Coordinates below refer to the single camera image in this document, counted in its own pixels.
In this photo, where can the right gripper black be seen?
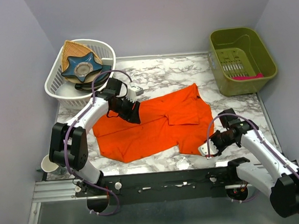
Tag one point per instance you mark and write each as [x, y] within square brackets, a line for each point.
[212, 138]

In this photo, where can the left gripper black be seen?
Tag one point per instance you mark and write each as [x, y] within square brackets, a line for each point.
[132, 116]

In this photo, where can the orange t shirt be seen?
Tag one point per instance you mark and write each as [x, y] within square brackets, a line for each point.
[180, 119]

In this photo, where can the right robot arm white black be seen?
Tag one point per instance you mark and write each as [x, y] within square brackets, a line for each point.
[279, 178]

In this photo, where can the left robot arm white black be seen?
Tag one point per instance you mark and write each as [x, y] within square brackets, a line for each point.
[69, 144]

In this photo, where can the dark stacked plates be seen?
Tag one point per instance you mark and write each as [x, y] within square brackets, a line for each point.
[99, 81]

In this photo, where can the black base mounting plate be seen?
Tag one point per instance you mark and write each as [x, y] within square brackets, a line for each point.
[167, 186]

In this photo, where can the blue star shaped dish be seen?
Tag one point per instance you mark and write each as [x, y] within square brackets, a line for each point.
[83, 69]

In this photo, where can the pink cloth in bin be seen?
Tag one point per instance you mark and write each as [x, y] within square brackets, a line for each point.
[238, 78]

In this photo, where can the white plastic basket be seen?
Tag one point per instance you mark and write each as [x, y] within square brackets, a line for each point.
[64, 91]

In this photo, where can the green plastic bin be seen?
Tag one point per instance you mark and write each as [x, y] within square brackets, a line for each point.
[239, 52]

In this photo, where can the woven bamboo leaf tray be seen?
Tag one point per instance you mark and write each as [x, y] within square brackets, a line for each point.
[71, 48]

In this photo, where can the white paper cup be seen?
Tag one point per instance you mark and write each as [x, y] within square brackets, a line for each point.
[47, 165]

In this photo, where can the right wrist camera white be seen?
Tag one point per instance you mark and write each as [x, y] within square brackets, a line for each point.
[208, 149]

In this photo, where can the aluminium rail frame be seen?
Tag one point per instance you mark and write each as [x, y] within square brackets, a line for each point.
[55, 202]

